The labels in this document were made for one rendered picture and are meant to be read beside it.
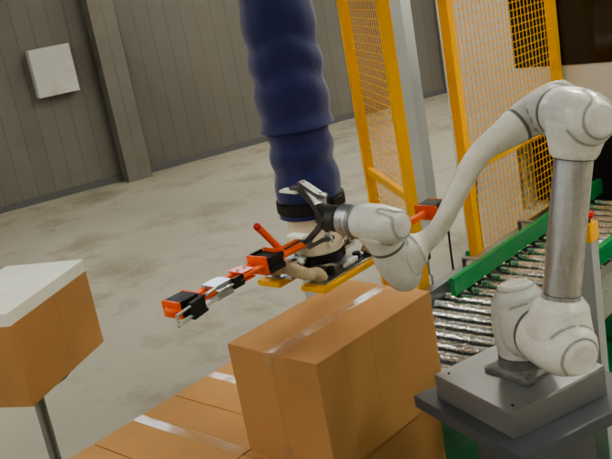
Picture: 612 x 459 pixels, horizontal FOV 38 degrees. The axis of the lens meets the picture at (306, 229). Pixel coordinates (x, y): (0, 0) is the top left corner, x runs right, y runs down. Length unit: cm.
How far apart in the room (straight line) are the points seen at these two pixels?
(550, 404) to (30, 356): 205
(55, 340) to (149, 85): 758
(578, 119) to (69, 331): 243
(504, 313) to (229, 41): 926
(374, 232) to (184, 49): 915
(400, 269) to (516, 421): 53
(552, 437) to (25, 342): 207
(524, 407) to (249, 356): 90
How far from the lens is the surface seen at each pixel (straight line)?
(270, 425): 297
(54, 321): 383
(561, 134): 231
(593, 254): 344
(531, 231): 461
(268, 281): 288
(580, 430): 258
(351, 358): 279
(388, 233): 227
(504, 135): 241
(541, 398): 256
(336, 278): 279
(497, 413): 256
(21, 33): 1078
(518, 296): 256
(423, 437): 321
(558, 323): 240
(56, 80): 1068
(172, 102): 1126
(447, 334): 371
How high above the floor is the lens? 206
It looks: 16 degrees down
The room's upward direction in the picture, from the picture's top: 10 degrees counter-clockwise
